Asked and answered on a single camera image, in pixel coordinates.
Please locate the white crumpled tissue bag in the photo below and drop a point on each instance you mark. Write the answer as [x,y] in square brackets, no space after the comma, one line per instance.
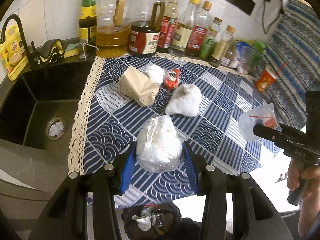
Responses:
[185,101]

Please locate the red orange snack wrapper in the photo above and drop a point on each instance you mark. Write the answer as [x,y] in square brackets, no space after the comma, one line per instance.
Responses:
[171,79]

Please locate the black kitchen sink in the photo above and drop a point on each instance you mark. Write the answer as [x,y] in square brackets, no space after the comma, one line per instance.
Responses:
[39,98]

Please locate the blue white patterned tablecloth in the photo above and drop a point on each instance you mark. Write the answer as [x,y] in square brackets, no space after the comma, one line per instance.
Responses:
[106,121]

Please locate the small brown spice jar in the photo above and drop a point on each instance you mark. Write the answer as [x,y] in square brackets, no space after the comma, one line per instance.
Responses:
[227,58]

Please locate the small white plastic bag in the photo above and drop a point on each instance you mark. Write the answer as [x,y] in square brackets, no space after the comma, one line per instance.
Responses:
[155,73]

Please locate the yellow dish soap bottle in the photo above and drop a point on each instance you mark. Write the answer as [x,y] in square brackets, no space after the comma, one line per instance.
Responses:
[13,54]

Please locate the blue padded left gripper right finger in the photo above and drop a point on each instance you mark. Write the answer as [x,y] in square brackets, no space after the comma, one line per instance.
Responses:
[190,168]

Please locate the blue patterned fabric cover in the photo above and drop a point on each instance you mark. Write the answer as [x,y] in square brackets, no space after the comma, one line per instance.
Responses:
[294,42]

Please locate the clear bag with white tissue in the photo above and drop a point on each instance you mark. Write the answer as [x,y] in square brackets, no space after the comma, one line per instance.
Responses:
[159,148]

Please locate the yellow green sponge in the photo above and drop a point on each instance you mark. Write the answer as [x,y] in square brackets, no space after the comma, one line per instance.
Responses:
[72,50]

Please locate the clear bag with red packet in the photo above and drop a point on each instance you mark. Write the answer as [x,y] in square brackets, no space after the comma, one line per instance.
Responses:
[261,115]

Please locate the large cooking oil jug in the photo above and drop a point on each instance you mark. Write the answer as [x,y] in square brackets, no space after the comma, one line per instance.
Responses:
[113,27]

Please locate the soy sauce jug white label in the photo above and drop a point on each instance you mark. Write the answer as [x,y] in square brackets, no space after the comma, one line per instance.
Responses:
[145,27]

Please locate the red blue label bottle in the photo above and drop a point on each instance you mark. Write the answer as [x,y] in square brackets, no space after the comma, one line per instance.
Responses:
[202,24]

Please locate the red paper cup with straw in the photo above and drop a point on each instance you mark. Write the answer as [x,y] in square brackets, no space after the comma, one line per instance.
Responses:
[268,77]

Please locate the green yellow glass bottle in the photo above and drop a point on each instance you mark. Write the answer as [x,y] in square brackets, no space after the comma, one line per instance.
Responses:
[88,21]

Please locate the yellow cap vinegar bottle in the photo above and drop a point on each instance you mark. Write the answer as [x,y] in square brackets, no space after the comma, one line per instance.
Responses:
[183,30]

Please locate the right hand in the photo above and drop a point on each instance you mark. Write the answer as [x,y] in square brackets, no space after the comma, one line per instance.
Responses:
[310,173]

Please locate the black trash bin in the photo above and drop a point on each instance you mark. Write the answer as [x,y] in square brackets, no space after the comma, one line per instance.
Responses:
[152,221]

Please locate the small sesame oil bottle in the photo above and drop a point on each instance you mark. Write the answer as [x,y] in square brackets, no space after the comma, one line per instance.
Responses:
[222,46]

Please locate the green label small bottle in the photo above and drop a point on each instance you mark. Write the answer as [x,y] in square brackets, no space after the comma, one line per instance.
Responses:
[208,42]

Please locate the crumpled brown paper bag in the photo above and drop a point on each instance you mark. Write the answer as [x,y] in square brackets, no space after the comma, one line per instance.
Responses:
[136,85]

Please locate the blue white snack bags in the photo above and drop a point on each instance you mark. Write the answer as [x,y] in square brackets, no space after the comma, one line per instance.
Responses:
[242,57]

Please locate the yellow black dish cloth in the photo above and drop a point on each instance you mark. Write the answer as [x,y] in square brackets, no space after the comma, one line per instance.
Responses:
[50,52]

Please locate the white tissue in drain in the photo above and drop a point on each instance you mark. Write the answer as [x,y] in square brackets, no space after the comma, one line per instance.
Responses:
[56,129]

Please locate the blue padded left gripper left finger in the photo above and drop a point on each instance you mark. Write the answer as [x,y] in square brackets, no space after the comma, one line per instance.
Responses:
[128,168]

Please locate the green plastic package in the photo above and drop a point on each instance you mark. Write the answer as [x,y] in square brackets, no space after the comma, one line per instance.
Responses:
[259,47]

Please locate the chrome soap dispenser pump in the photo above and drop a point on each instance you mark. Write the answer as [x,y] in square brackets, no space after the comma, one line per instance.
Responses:
[83,54]

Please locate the red label dark bottle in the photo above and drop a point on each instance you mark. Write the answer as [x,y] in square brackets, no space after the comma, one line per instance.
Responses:
[168,25]

